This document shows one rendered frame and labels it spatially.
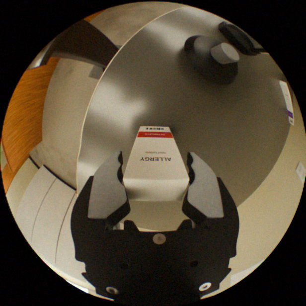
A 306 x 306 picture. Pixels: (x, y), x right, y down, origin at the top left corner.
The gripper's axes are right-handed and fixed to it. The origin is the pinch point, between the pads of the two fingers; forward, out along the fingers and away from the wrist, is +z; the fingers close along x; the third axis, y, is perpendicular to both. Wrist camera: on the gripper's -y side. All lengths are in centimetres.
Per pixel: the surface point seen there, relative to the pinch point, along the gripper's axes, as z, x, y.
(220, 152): 5.5, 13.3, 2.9
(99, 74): 98, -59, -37
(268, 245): -33, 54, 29
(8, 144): 1, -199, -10
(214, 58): 1.8, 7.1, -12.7
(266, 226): -18, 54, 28
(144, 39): 5.5, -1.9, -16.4
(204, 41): 1.8, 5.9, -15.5
